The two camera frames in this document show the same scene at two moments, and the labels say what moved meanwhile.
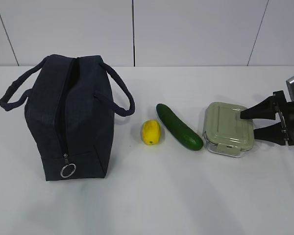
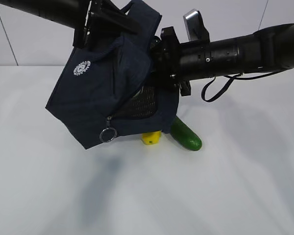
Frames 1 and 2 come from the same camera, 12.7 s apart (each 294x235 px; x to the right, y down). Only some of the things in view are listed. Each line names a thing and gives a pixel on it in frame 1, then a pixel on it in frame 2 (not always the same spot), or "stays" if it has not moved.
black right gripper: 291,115 → 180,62
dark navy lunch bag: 70,103 → 98,93
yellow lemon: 151,131 stays
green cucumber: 184,135 stays
